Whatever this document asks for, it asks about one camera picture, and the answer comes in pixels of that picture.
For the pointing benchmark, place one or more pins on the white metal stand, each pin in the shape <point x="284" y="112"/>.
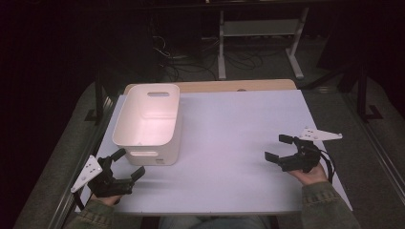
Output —
<point x="261" y="28"/>

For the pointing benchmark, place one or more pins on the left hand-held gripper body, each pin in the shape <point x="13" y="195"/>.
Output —
<point x="108" y="186"/>

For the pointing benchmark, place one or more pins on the white plastic storage bin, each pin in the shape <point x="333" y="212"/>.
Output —
<point x="146" y="120"/>

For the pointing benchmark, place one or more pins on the black metal stand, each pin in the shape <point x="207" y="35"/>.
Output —
<point x="364" y="101"/>
<point x="97" y="101"/>

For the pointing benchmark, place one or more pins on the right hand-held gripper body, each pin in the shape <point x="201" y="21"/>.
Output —
<point x="302" y="159"/>

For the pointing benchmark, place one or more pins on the person's left hand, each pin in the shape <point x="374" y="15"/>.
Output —
<point x="108" y="200"/>

